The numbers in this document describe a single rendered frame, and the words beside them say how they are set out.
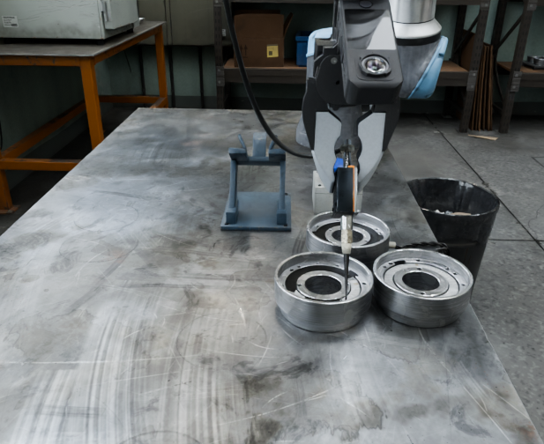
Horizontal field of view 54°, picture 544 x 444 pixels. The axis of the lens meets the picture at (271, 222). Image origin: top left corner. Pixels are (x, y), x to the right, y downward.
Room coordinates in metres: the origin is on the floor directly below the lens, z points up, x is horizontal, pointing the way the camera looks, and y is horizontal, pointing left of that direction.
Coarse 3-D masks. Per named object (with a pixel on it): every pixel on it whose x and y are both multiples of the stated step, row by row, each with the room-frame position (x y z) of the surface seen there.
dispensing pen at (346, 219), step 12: (348, 144) 0.54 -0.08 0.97; (348, 156) 0.53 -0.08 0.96; (348, 168) 0.51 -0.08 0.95; (336, 180) 0.51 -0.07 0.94; (348, 180) 0.50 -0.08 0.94; (336, 192) 0.50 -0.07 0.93; (348, 192) 0.50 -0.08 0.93; (336, 204) 0.49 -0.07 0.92; (348, 204) 0.49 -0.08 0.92; (336, 216) 0.51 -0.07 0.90; (348, 216) 0.50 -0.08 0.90; (348, 228) 0.49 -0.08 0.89; (348, 240) 0.48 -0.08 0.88; (348, 252) 0.48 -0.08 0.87; (348, 264) 0.47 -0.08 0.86
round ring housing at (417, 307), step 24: (384, 264) 0.53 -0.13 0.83; (432, 264) 0.53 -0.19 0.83; (456, 264) 0.51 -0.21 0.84; (384, 288) 0.47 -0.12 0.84; (408, 288) 0.48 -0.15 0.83; (432, 288) 0.50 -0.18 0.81; (384, 312) 0.47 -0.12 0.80; (408, 312) 0.45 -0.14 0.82; (432, 312) 0.44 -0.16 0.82; (456, 312) 0.45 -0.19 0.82
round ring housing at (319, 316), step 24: (288, 264) 0.52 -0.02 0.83; (312, 264) 0.52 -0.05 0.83; (336, 264) 0.52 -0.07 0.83; (360, 264) 0.51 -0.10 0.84; (312, 288) 0.50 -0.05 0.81; (336, 288) 0.49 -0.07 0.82; (288, 312) 0.45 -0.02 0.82; (312, 312) 0.43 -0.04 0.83; (336, 312) 0.43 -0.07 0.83; (360, 312) 0.44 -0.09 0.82
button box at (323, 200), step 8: (320, 184) 0.73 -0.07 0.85; (312, 192) 0.79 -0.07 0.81; (320, 192) 0.72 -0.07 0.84; (328, 192) 0.72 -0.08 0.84; (360, 192) 0.72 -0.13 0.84; (320, 200) 0.72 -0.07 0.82; (328, 200) 0.72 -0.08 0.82; (360, 200) 0.72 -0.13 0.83; (320, 208) 0.72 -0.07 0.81; (328, 208) 0.72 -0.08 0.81; (360, 208) 0.72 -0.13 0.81
